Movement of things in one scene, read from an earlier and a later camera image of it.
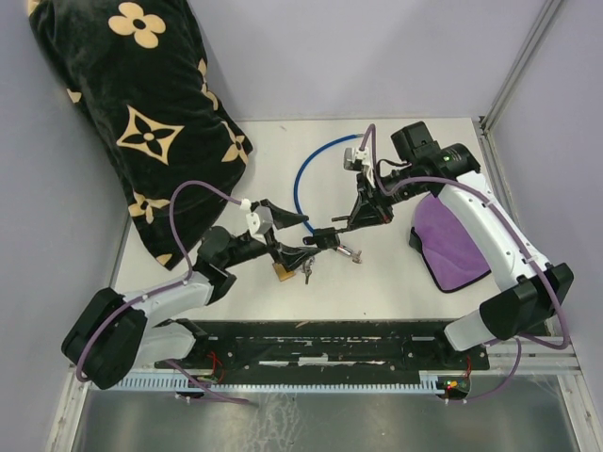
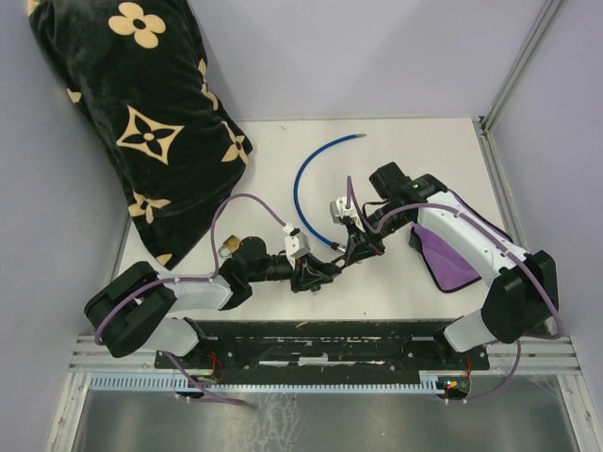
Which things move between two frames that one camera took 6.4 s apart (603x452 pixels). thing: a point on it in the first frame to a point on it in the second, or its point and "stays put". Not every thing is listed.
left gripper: x=289 y=256 to x=307 y=274
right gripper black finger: x=373 y=217 to x=356 y=252
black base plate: x=318 y=350 stays put
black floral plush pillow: x=138 y=71 stays put
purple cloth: x=456 y=262 stays put
